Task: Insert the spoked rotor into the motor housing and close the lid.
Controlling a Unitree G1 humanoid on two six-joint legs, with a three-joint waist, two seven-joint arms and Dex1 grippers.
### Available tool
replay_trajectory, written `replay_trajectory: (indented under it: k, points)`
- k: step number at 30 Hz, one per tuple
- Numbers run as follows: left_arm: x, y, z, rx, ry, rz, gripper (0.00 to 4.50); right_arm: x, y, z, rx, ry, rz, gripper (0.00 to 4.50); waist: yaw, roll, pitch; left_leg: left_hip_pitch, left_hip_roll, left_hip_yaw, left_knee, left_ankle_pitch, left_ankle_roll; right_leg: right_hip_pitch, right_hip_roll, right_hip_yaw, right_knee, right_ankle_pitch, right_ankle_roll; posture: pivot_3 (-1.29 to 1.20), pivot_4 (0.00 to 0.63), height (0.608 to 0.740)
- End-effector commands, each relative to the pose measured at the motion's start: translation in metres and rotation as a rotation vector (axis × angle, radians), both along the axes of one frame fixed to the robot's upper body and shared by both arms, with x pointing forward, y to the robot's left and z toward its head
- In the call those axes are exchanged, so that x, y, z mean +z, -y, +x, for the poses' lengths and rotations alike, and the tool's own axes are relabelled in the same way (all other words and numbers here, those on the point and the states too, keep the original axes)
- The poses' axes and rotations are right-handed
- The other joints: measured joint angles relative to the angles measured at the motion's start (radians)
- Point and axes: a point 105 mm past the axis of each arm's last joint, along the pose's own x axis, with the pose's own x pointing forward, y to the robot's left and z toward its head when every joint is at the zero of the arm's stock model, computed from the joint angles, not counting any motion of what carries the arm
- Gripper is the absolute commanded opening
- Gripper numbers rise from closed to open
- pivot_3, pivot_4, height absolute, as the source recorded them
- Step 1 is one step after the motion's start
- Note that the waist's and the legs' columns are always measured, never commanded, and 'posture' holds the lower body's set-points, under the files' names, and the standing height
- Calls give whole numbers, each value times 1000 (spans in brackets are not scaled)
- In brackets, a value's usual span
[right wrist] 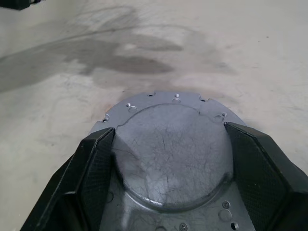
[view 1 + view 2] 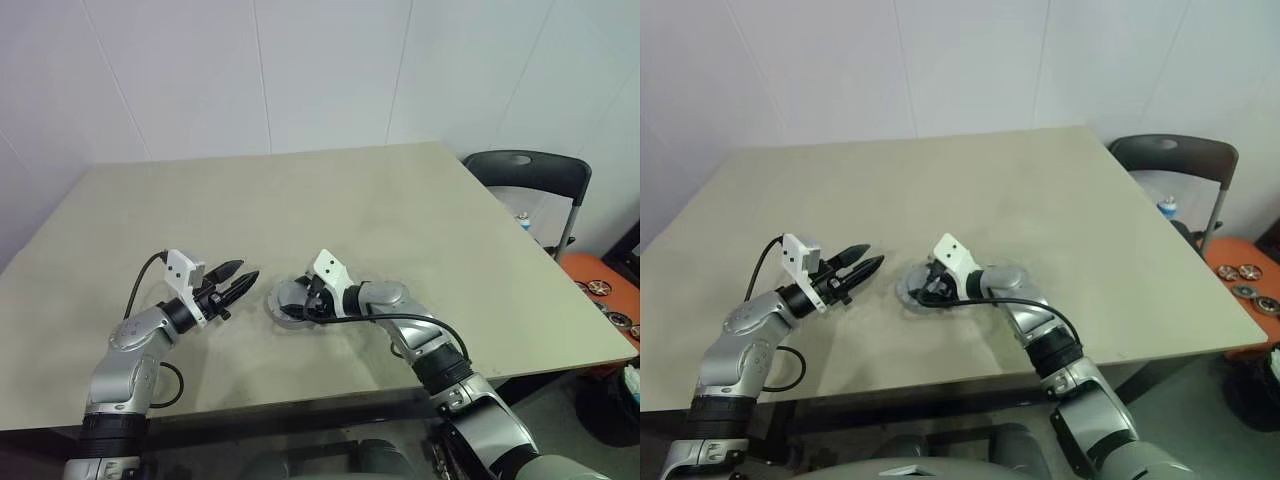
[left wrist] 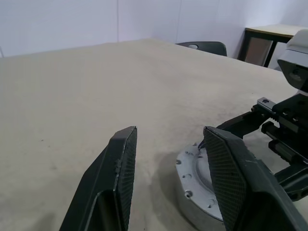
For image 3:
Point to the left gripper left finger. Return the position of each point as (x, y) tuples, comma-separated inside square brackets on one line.
[(106, 183)]

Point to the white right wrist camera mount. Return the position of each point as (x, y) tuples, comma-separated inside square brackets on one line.
[(296, 55)]

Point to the dark brown folding chair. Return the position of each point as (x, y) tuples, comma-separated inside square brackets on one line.
[(209, 47)]

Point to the silver flanged motor cover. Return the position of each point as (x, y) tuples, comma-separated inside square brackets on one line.
[(190, 156)]

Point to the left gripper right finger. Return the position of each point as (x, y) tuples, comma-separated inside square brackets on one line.
[(240, 183)]

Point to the wooden desk with black frame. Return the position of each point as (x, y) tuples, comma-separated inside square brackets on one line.
[(269, 30)]

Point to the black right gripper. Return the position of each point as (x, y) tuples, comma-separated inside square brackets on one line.
[(288, 115)]

